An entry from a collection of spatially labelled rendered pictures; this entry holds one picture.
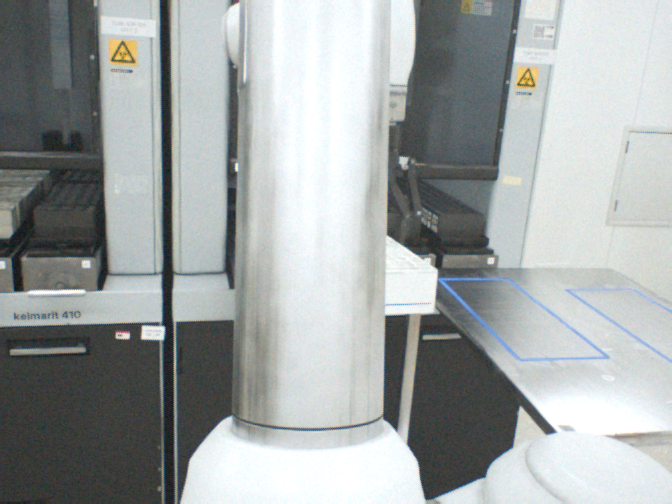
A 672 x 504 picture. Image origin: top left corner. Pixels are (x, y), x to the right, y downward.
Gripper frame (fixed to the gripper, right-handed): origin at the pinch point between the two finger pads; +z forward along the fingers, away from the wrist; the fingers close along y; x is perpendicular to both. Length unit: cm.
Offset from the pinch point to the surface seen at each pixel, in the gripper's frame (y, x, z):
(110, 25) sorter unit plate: -43, 36, -35
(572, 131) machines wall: 132, 146, -13
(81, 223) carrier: -50, 37, 4
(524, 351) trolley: 17.9, -22.0, 10.7
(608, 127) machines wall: 149, 145, -16
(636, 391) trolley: 27.0, -34.9, 11.5
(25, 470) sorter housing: -62, 32, 56
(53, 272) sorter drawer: -54, 30, 12
